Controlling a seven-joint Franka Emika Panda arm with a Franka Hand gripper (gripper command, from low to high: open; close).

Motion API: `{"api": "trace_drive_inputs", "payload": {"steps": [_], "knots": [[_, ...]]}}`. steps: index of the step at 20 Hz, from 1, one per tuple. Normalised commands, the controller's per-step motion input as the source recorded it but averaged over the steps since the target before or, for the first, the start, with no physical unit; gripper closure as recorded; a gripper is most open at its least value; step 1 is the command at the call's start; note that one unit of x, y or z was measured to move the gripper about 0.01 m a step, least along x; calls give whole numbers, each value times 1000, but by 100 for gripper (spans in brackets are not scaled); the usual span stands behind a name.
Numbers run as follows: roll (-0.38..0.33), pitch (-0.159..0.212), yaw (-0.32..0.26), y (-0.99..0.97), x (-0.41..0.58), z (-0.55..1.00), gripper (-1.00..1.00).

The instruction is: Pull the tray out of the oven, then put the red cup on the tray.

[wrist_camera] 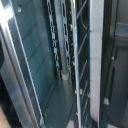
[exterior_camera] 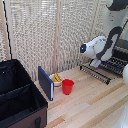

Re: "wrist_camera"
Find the black toaster oven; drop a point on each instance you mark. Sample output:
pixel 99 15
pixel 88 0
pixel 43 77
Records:
pixel 116 66

